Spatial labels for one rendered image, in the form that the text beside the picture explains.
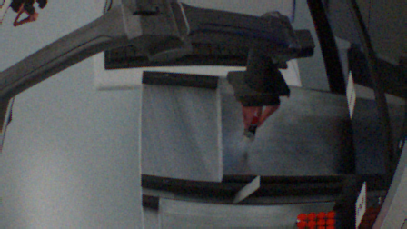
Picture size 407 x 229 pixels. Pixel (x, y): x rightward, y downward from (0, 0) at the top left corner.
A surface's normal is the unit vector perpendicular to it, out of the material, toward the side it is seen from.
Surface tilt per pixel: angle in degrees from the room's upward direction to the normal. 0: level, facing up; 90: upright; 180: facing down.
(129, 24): 45
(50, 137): 0
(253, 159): 0
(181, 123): 0
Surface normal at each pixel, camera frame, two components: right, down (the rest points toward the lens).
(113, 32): -0.14, -0.13
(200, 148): 0.14, -0.76
